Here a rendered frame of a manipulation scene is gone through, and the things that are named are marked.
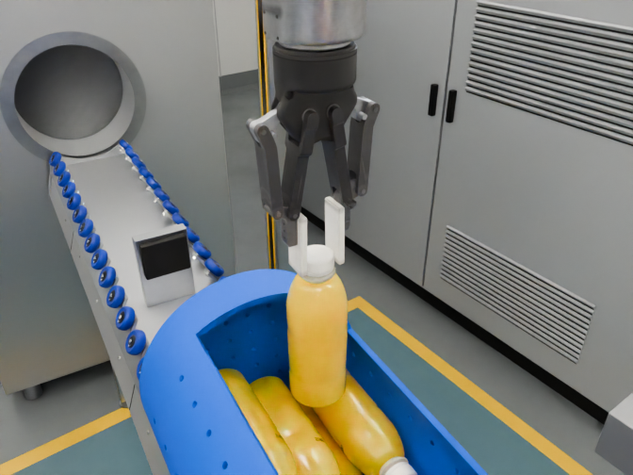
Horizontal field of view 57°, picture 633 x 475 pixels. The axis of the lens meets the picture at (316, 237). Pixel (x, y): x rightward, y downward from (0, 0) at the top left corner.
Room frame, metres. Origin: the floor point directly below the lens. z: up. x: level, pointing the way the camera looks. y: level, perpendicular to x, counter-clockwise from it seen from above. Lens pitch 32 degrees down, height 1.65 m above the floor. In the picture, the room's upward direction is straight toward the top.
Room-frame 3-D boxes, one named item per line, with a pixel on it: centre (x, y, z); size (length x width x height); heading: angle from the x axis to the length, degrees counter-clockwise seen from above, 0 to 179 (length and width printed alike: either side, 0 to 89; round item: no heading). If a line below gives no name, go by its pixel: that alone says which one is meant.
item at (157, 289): (0.94, 0.29, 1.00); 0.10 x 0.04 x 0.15; 119
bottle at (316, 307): (0.52, 0.00, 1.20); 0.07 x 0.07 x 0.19
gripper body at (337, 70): (0.53, 0.00, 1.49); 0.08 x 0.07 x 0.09; 119
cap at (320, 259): (0.52, 0.00, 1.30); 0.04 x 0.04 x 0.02
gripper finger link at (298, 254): (0.51, 0.02, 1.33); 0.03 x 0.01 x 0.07; 29
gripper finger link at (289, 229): (0.50, 0.04, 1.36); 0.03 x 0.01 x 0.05; 119
